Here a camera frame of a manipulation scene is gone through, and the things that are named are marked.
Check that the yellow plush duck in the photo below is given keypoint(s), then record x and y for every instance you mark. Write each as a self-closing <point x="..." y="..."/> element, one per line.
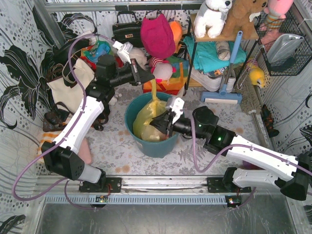
<point x="256" y="74"/>

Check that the pink white plush doll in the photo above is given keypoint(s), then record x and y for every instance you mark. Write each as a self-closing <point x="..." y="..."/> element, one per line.
<point x="161" y="69"/>

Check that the cream canvas tote bag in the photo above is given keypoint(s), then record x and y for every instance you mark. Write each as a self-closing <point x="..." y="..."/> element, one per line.
<point x="72" y="97"/>

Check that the teal folded cloth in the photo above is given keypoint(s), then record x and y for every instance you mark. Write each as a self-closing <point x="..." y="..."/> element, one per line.
<point x="206" y="58"/>

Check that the yellow trash bag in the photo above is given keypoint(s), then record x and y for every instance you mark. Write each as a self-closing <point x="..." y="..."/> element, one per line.
<point x="141" y="126"/>

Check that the colourful printed bag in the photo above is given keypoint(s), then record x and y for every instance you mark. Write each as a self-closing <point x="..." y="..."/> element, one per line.
<point x="91" y="53"/>

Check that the black wire basket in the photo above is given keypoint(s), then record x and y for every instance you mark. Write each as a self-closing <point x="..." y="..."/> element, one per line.
<point x="296" y="63"/>

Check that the teal trash bin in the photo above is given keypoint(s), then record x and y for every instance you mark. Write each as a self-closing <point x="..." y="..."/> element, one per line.
<point x="151" y="149"/>

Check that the black leather handbag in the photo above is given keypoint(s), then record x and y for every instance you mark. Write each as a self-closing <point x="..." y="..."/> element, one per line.
<point x="128" y="32"/>

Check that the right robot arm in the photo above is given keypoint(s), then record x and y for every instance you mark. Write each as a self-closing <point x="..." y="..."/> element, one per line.
<point x="289" y="174"/>

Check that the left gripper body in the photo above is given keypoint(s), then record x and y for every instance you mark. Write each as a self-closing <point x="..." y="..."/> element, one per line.
<point x="136" y="75"/>

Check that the cream plush sheep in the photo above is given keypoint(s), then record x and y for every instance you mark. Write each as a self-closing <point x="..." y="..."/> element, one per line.
<point x="138" y="54"/>

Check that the purple orange sock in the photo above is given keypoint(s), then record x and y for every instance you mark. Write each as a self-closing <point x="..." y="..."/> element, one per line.
<point x="250" y="166"/>

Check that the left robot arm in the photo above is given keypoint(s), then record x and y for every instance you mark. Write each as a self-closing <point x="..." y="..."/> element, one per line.
<point x="61" y="156"/>

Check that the orange plush toy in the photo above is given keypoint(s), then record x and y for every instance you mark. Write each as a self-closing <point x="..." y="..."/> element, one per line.
<point x="177" y="31"/>

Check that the blue floor mop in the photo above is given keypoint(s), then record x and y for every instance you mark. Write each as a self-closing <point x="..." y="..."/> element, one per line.
<point x="222" y="96"/>

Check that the magenta fabric hat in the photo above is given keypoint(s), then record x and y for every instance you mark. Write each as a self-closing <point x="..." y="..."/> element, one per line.
<point x="157" y="37"/>

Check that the pink rolled towel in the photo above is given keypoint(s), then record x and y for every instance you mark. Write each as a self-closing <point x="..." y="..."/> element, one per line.
<point x="85" y="152"/>

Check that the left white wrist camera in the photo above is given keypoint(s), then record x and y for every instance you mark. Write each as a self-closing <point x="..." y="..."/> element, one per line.
<point x="123" y="51"/>

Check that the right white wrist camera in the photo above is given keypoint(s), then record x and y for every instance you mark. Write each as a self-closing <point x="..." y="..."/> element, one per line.
<point x="174" y="106"/>

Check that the white sneakers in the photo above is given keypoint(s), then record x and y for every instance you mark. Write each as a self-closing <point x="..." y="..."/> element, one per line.
<point x="214" y="84"/>

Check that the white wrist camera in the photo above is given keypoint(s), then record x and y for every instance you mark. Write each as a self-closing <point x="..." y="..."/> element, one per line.
<point x="123" y="51"/>
<point x="174" y="106"/>

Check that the white plush dog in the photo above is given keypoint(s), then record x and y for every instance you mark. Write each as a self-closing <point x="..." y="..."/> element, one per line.
<point x="211" y="17"/>

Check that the aluminium front rail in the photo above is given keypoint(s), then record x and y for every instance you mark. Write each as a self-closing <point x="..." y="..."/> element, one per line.
<point x="159" y="184"/>

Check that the pink plush toy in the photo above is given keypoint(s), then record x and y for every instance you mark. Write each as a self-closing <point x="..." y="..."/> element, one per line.
<point x="276" y="15"/>

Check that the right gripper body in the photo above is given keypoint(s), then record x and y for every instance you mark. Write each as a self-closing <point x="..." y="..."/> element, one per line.
<point x="169" y="124"/>

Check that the brown teddy bear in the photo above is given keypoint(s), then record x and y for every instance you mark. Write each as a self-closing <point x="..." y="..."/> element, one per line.
<point x="241" y="16"/>

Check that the silver foil pouch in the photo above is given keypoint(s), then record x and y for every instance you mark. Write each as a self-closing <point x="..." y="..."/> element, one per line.
<point x="284" y="47"/>

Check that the red cloth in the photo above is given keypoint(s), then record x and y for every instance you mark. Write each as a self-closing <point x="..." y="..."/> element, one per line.
<point x="119" y="62"/>

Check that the rainbow striped bag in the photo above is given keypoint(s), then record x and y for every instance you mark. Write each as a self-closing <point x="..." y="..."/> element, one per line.
<point x="178" y="79"/>

